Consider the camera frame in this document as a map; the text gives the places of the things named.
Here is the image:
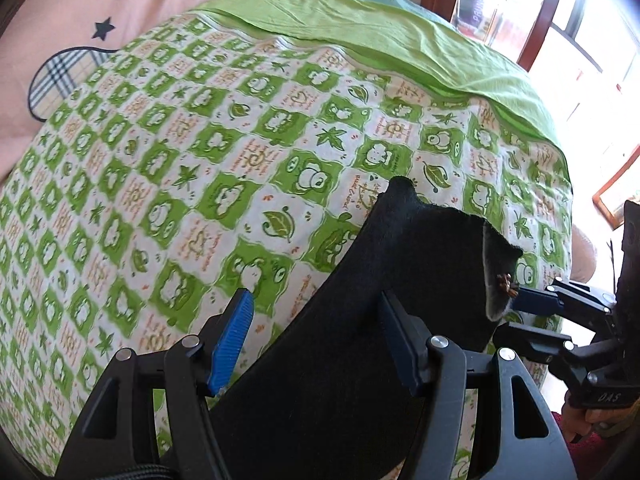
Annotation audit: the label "plain green sheet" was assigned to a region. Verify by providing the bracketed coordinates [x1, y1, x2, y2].
[192, 0, 561, 147]

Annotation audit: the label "green frog printed blanket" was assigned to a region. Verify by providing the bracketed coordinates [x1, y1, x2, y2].
[0, 12, 573, 478]

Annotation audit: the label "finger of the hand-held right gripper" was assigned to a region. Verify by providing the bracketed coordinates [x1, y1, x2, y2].
[511, 278, 617, 320]
[494, 321, 577, 367]

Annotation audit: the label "person's right forearm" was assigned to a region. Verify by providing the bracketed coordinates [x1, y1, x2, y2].
[549, 409, 632, 480]

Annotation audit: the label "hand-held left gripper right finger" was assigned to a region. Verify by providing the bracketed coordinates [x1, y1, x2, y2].
[379, 290, 579, 480]

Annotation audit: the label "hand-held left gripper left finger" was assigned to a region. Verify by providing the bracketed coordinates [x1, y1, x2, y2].
[55, 288, 255, 480]

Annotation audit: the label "wooden furniture edge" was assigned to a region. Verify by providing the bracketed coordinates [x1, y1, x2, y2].
[592, 144, 640, 232]

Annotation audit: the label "beige cushion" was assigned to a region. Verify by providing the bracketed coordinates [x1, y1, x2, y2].
[570, 224, 604, 284]

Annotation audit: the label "black pants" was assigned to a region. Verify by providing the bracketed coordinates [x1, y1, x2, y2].
[209, 176, 524, 480]

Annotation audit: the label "wooden window frame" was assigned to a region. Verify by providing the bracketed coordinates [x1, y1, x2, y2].
[420, 0, 640, 92]

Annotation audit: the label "person's right hand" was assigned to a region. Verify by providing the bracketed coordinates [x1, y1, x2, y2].
[562, 394, 636, 444]

